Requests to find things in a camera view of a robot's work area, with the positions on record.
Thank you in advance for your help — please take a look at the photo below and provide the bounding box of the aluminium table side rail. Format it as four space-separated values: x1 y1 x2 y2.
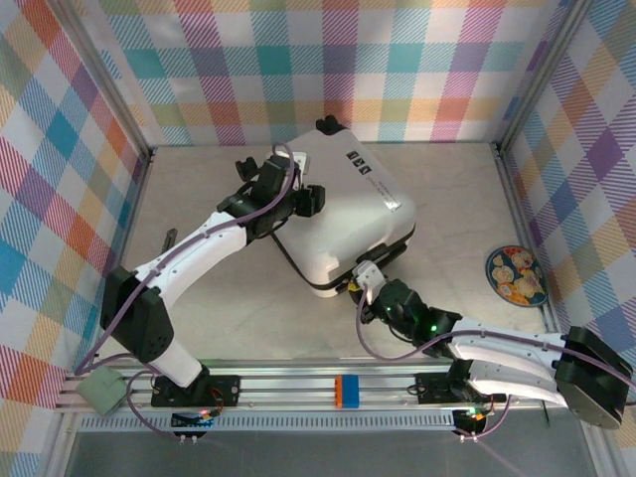
91 146 156 362
494 142 572 367

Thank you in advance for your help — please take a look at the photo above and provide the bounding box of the aluminium frame post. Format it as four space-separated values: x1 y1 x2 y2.
494 0 597 150
49 0 155 160

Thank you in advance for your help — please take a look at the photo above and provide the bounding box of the green square wallet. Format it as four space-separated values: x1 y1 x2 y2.
75 366 131 416

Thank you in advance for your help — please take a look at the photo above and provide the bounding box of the round cartoon print plate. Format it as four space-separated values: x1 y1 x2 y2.
485 244 550 309

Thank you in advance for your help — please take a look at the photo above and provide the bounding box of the grey slotted cable duct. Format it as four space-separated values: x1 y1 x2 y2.
79 410 458 434

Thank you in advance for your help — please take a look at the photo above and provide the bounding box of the white hard-shell suitcase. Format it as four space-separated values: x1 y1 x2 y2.
236 114 418 299

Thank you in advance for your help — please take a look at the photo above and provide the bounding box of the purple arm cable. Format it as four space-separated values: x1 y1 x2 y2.
356 286 636 441
73 141 299 438

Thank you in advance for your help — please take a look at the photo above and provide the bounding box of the blue and orange block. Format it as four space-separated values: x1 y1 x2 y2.
333 375 361 409

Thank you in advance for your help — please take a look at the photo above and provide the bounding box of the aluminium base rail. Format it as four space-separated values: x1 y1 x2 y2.
52 358 605 414

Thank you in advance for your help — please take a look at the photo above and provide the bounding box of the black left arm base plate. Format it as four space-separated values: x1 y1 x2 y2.
150 373 243 409

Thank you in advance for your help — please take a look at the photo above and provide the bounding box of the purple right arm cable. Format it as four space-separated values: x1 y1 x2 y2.
356 286 636 441

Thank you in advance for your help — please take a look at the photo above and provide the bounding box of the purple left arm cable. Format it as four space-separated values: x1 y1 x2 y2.
73 141 299 438

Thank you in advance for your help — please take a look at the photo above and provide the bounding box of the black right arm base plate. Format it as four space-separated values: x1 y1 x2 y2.
414 371 509 406

